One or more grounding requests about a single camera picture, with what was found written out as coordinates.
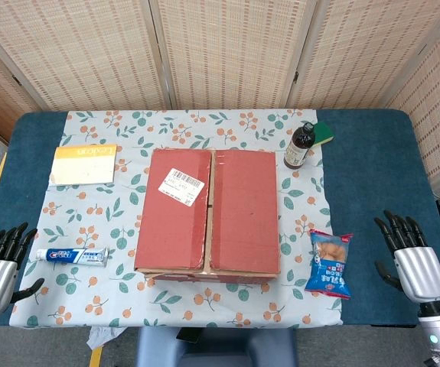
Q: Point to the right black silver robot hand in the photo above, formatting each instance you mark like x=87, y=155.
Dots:
x=420, y=273

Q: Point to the red cardboard box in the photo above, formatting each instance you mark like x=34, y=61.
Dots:
x=208, y=214

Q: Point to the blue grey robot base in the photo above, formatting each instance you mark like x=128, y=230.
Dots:
x=219, y=349

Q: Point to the blue white toothpaste tube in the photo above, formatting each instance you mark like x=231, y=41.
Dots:
x=72, y=256

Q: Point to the blue snack bag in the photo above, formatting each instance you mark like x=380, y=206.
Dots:
x=328, y=264

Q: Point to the floral tablecloth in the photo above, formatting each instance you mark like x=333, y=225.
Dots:
x=89, y=214

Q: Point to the yellow white book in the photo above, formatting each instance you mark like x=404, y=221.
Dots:
x=83, y=166

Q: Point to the green yellow sponge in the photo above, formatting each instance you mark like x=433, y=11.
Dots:
x=323, y=134

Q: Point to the dark brown drink bottle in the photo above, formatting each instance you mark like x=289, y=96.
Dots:
x=298, y=149

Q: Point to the bamboo folding screen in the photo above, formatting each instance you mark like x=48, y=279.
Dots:
x=223, y=53

